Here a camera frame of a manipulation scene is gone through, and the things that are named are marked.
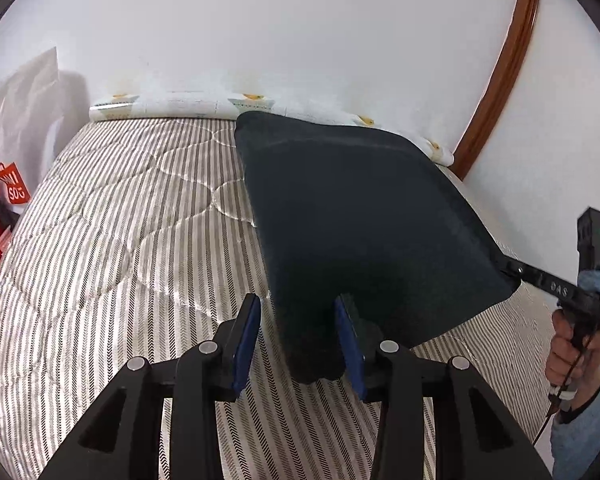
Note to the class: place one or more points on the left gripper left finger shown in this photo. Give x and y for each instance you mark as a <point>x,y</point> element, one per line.
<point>118,436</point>

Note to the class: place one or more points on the brown wooden wall trim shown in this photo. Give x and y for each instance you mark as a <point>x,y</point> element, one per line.
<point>500,86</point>

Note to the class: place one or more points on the blue sleeve right forearm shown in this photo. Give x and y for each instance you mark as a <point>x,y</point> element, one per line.
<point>575,441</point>

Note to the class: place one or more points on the white patterned bed sheet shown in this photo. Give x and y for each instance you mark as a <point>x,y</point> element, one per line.
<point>228,106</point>

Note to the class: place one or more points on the person's right hand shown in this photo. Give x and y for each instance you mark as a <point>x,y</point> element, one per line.
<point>565,363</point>

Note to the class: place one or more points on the black sweatshirt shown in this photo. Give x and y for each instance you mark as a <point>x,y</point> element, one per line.
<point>359,211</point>

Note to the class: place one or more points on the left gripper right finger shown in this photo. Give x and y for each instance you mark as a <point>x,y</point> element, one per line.
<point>476,436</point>

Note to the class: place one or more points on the white Miniso plastic bag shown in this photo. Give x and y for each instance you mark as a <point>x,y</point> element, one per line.
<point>32,121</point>

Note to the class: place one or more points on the striped quilted mattress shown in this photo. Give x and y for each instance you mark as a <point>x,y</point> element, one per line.
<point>139,242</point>

